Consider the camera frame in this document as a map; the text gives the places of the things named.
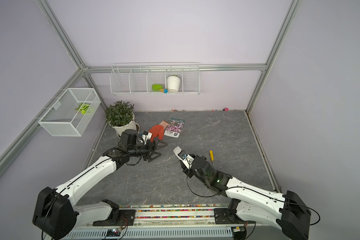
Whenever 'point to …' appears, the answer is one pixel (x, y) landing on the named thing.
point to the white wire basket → (70, 114)
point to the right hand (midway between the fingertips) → (184, 156)
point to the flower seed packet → (174, 127)
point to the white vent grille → (224, 233)
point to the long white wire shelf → (155, 78)
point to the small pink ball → (226, 109)
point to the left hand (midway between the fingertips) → (164, 150)
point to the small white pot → (173, 83)
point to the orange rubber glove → (158, 130)
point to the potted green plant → (120, 116)
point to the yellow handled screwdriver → (212, 156)
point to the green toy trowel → (157, 87)
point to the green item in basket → (84, 108)
